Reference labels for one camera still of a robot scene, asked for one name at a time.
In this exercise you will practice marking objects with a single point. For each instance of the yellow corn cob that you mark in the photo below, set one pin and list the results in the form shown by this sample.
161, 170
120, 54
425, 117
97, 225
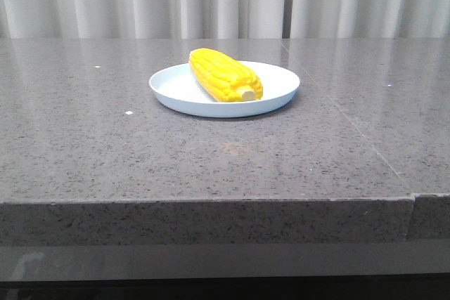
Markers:
224, 78

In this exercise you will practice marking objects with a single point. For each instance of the light blue plate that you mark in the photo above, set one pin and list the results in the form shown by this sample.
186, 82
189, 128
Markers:
177, 88

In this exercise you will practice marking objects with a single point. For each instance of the grey pleated curtain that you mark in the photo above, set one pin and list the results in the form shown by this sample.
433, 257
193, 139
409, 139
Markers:
224, 19

